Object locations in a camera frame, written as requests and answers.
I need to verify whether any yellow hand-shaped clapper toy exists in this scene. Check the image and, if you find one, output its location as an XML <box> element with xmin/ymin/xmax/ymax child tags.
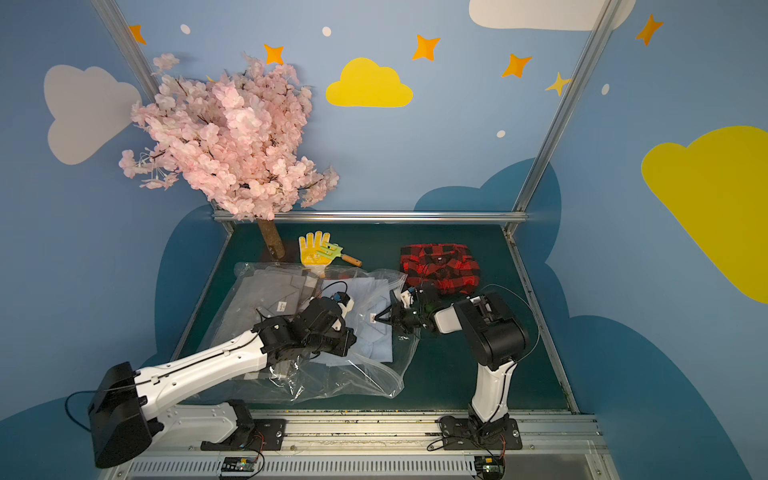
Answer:
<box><xmin>298</xmin><ymin>231</ymin><xmax>362</xmax><ymax>268</ymax></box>

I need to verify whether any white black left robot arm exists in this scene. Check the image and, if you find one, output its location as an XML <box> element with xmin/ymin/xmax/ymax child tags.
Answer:
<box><xmin>87</xmin><ymin>292</ymin><xmax>356</xmax><ymax>469</ymax></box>

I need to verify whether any grey shirt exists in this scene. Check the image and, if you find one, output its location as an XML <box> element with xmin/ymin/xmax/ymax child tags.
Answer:
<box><xmin>214</xmin><ymin>269</ymin><xmax>319</xmax><ymax>341</ymax></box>

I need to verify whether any clear plastic vacuum bag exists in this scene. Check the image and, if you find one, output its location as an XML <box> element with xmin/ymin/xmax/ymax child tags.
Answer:
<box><xmin>192</xmin><ymin>263</ymin><xmax>419</xmax><ymax>404</ymax></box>

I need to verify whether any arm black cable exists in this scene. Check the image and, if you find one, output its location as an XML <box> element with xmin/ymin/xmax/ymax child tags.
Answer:
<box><xmin>64</xmin><ymin>389</ymin><xmax>100</xmax><ymax>433</ymax></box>
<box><xmin>479</xmin><ymin>283</ymin><xmax>539</xmax><ymax>365</ymax></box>

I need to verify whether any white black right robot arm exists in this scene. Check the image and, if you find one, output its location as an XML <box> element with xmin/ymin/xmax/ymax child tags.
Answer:
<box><xmin>372</xmin><ymin>285</ymin><xmax>535</xmax><ymax>440</ymax></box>

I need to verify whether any aluminium table frame rail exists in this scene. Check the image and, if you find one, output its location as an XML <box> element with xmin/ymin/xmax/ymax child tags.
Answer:
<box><xmin>212</xmin><ymin>209</ymin><xmax>529</xmax><ymax>225</ymax></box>

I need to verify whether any light blue shirt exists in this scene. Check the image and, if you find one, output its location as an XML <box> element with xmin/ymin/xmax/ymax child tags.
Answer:
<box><xmin>312</xmin><ymin>277</ymin><xmax>393</xmax><ymax>366</ymax></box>

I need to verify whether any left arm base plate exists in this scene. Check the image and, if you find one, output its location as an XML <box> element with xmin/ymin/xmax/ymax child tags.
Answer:
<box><xmin>200</xmin><ymin>419</ymin><xmax>287</xmax><ymax>452</ymax></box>

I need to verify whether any red black plaid shirt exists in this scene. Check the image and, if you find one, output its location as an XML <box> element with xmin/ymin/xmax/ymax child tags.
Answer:
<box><xmin>400</xmin><ymin>243</ymin><xmax>481</xmax><ymax>296</ymax></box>

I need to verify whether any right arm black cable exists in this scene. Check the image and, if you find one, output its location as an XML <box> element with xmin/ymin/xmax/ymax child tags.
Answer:
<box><xmin>479</xmin><ymin>283</ymin><xmax>539</xmax><ymax>365</ymax></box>

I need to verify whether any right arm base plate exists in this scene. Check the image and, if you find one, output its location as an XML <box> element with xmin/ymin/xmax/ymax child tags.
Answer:
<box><xmin>437</xmin><ymin>415</ymin><xmax>523</xmax><ymax>451</ymax></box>

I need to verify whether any pink blossom artificial tree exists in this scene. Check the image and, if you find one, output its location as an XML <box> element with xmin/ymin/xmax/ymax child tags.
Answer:
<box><xmin>119</xmin><ymin>53</ymin><xmax>339</xmax><ymax>260</ymax></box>

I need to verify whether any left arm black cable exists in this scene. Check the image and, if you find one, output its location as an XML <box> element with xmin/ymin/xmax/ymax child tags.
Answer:
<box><xmin>64</xmin><ymin>389</ymin><xmax>100</xmax><ymax>433</ymax></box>

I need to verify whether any left green circuit board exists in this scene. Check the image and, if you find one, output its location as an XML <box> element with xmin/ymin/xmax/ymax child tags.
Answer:
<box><xmin>218</xmin><ymin>456</ymin><xmax>261</xmax><ymax>479</ymax></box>

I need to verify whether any right green circuit board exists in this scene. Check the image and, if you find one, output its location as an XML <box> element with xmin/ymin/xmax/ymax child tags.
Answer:
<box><xmin>474</xmin><ymin>456</ymin><xmax>505</xmax><ymax>480</ymax></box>

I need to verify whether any green circuit board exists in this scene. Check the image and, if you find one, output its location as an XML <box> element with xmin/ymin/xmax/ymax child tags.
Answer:
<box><xmin>218</xmin><ymin>456</ymin><xmax>261</xmax><ymax>479</ymax></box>
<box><xmin>474</xmin><ymin>456</ymin><xmax>505</xmax><ymax>480</ymax></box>

